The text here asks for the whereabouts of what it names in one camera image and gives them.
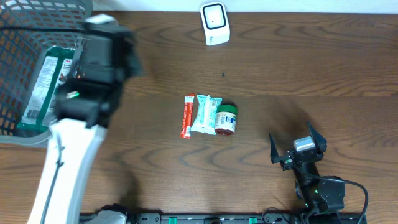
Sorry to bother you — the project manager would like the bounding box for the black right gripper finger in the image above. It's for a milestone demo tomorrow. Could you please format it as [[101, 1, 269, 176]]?
[[269, 133, 280, 164], [307, 121, 327, 153]]

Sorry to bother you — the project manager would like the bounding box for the green lid seasoning jar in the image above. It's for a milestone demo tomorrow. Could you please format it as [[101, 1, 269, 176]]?
[[215, 104, 238, 136]]

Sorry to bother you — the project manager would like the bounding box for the white toilet wipes pack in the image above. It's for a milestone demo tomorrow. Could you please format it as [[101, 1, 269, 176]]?
[[191, 95, 222, 135]]

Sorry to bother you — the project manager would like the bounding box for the red snack packet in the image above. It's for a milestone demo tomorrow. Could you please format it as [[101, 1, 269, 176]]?
[[180, 93, 195, 139]]

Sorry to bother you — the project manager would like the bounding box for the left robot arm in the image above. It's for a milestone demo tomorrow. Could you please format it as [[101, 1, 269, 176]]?
[[28, 14, 141, 223]]

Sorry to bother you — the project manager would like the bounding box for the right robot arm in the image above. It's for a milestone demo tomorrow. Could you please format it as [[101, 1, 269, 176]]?
[[269, 123, 345, 213]]

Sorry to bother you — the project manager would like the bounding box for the white barcode scanner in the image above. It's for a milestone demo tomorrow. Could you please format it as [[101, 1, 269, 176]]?
[[200, 2, 231, 46]]

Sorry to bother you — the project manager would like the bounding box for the green 3M flat package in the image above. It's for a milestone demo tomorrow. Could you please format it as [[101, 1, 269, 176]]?
[[17, 47, 75, 132]]

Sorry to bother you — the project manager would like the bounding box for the grey plastic mesh basket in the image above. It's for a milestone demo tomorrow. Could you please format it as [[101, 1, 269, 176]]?
[[1, 0, 93, 147]]

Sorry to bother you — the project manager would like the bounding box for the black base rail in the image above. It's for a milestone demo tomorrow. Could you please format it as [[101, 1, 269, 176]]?
[[79, 212, 368, 224]]

